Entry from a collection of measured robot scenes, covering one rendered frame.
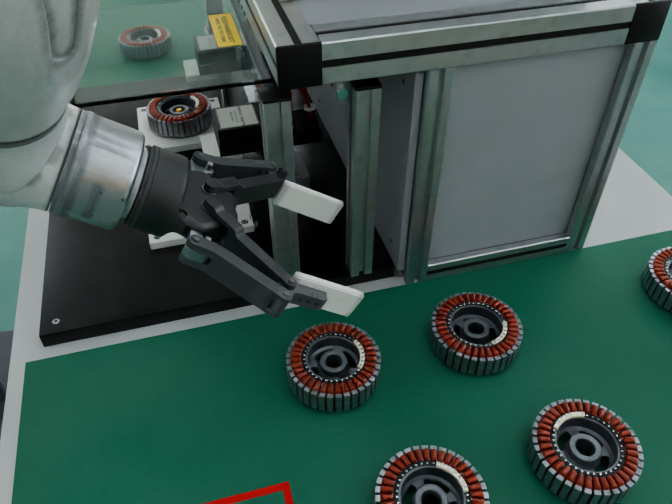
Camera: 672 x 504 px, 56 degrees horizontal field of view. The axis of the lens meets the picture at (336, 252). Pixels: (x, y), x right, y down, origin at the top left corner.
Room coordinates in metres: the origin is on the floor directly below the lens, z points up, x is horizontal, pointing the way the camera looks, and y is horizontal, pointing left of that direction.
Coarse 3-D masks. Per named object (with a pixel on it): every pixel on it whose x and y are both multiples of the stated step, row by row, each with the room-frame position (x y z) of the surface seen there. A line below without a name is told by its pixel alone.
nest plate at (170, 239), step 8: (240, 208) 0.74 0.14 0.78; (240, 216) 0.72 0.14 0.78; (248, 216) 0.72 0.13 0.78; (248, 224) 0.71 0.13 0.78; (152, 240) 0.67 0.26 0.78; (160, 240) 0.67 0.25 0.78; (168, 240) 0.67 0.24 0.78; (176, 240) 0.67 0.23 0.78; (184, 240) 0.68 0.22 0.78; (152, 248) 0.66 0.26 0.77
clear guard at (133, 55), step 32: (192, 0) 0.82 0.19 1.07; (224, 0) 0.82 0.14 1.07; (96, 32) 0.72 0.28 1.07; (128, 32) 0.72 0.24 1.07; (160, 32) 0.72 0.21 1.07; (192, 32) 0.72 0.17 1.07; (96, 64) 0.64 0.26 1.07; (128, 64) 0.64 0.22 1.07; (160, 64) 0.64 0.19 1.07; (192, 64) 0.64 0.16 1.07; (224, 64) 0.64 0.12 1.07; (256, 64) 0.64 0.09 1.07; (96, 96) 0.57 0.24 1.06; (128, 96) 0.57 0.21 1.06; (160, 96) 0.58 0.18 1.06
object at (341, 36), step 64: (256, 0) 0.69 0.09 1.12; (320, 0) 0.69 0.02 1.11; (384, 0) 0.69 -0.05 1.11; (448, 0) 0.69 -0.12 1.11; (512, 0) 0.69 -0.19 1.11; (576, 0) 0.69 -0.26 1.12; (640, 0) 0.69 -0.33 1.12; (320, 64) 0.58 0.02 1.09; (384, 64) 0.60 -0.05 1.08; (448, 64) 0.62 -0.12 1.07
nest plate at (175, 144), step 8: (216, 104) 1.05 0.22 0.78; (144, 112) 1.02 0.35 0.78; (144, 120) 1.00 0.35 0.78; (144, 128) 0.97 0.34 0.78; (208, 128) 0.97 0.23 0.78; (152, 136) 0.94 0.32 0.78; (160, 136) 0.94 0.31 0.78; (184, 136) 0.94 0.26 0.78; (192, 136) 0.94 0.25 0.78; (152, 144) 0.92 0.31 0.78; (160, 144) 0.92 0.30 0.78; (168, 144) 0.92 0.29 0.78; (176, 144) 0.92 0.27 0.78; (184, 144) 0.92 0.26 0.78; (192, 144) 0.92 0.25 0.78; (200, 144) 0.92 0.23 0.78
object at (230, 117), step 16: (224, 112) 0.79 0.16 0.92; (240, 112) 0.79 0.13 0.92; (256, 112) 0.79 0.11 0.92; (304, 112) 0.83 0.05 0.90; (224, 128) 0.74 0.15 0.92; (240, 128) 0.75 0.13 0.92; (256, 128) 0.75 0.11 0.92; (304, 128) 0.78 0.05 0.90; (208, 144) 0.77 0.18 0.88; (224, 144) 0.74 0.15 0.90; (240, 144) 0.74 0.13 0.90; (256, 144) 0.75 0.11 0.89
